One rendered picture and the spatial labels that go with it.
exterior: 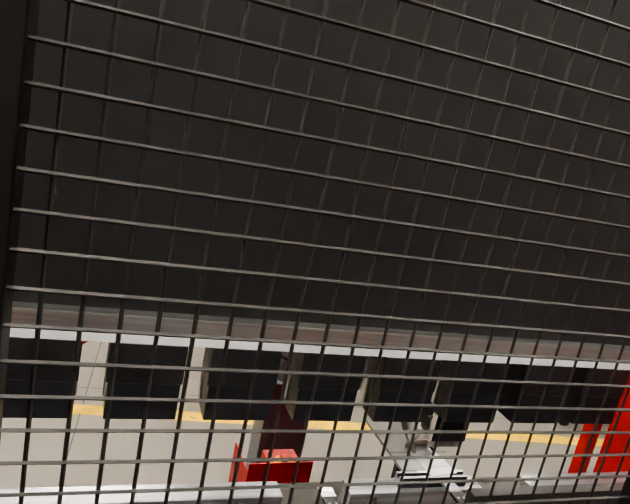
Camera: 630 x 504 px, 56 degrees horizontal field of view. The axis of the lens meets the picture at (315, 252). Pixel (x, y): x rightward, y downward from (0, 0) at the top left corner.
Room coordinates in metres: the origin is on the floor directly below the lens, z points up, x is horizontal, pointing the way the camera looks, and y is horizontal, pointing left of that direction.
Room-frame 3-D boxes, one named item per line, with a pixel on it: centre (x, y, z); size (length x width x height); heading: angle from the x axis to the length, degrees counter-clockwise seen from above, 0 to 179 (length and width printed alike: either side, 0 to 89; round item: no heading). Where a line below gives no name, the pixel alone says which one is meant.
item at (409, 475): (1.39, -0.42, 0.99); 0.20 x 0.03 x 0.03; 111
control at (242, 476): (1.62, 0.00, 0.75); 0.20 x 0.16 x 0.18; 113
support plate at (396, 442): (1.54, -0.38, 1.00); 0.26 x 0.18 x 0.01; 21
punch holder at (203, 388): (1.19, 0.11, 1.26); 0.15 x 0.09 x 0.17; 111
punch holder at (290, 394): (1.26, -0.08, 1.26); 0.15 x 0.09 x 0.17; 111
